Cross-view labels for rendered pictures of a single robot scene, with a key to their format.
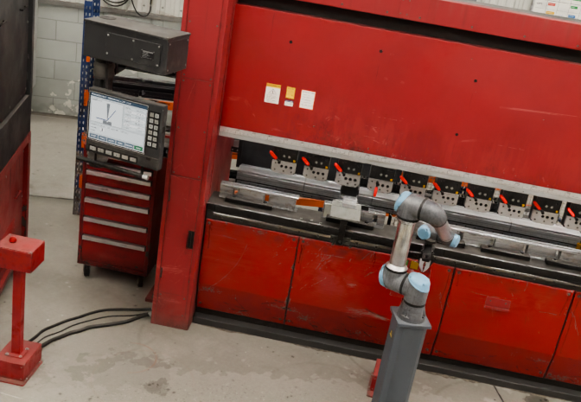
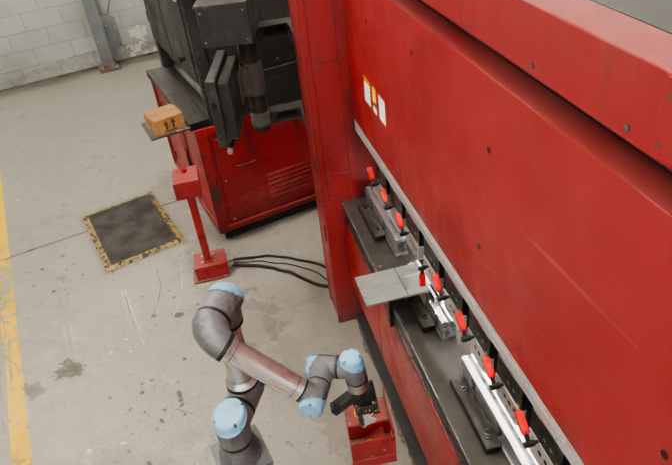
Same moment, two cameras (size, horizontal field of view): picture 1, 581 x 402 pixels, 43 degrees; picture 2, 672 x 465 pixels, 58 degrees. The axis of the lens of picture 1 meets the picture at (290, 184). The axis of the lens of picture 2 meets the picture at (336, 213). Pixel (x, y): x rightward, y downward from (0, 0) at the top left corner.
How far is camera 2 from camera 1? 410 cm
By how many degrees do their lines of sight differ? 67
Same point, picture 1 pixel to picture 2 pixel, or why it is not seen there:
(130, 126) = not seen: hidden behind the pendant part
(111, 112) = not seen: hidden behind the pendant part
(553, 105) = (593, 281)
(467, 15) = not seen: outside the picture
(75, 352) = (253, 283)
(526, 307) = not seen: outside the picture
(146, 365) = (266, 326)
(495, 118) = (515, 247)
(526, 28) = (534, 45)
